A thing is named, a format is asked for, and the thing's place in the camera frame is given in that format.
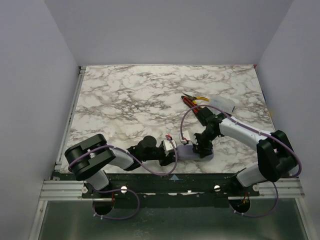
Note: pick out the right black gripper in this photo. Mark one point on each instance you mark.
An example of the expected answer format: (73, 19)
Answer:
(201, 146)

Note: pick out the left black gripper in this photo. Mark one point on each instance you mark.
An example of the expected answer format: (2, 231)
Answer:
(164, 157)

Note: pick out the purple umbrella case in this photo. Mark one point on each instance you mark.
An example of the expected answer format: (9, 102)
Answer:
(185, 153)

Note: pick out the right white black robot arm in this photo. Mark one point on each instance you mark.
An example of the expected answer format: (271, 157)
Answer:
(275, 156)

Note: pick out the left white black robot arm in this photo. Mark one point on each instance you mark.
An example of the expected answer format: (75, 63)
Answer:
(87, 158)

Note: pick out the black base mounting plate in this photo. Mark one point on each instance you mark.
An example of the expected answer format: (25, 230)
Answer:
(129, 191)

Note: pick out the clear plastic box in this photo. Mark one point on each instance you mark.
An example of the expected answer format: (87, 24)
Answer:
(222, 103)

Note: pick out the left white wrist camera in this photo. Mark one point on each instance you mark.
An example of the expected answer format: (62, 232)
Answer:
(169, 145)

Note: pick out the yellow handled pliers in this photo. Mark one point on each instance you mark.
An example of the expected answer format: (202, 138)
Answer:
(200, 98)

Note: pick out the aluminium frame rail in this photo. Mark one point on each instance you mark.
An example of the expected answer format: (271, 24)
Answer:
(285, 188)

